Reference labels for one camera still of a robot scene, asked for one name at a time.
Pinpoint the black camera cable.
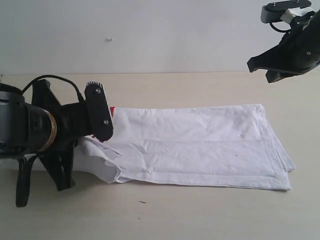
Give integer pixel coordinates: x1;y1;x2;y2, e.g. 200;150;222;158
14;75;87;208
268;21;292;33

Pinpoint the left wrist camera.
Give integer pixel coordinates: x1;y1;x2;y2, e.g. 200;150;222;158
84;81;114;143

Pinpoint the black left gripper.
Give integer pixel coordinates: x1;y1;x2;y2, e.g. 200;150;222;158
23;79;93;191

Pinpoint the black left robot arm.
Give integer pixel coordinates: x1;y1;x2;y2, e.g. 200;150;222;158
0;75;92;191

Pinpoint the black left camera cable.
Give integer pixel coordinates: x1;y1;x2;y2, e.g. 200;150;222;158
14;75;87;208

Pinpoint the white t-shirt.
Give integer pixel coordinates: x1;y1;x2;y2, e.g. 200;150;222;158
73;104;295;191

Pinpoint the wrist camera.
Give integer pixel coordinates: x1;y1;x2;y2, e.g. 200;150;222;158
260;0;315;24
84;81;114;143

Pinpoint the black right camera cable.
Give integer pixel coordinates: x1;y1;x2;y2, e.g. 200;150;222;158
268;21;292;33

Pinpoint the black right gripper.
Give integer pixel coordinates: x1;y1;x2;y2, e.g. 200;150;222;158
247;14;320;84

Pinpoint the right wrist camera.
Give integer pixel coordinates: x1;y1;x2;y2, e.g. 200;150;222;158
260;0;315;24

